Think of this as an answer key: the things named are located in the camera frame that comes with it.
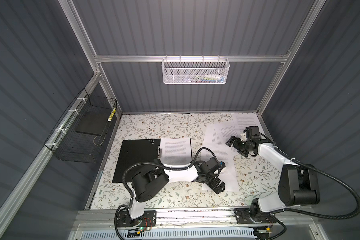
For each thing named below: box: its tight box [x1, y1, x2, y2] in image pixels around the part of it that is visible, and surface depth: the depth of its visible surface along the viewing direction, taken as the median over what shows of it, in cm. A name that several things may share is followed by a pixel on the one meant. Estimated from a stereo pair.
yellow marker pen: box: [107, 108, 116, 122], surface depth 83 cm
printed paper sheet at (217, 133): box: [202, 120, 240, 147], surface depth 111 cm
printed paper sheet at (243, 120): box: [231, 112, 266, 136], surface depth 119 cm
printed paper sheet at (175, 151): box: [159, 138, 192, 165], surface depth 101 cm
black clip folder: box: [112, 139, 161, 183], surface depth 102 cm
